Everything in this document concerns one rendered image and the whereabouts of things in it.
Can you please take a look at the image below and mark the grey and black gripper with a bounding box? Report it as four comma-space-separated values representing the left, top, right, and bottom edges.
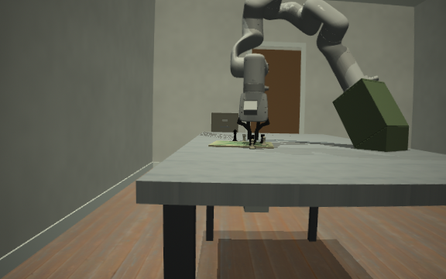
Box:
237, 91, 269, 143

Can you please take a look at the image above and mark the green and cream chessboard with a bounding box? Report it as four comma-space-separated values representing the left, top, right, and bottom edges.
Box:
208, 140, 274, 149

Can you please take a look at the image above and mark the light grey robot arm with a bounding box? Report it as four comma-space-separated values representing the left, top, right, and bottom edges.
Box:
230, 0, 379, 93

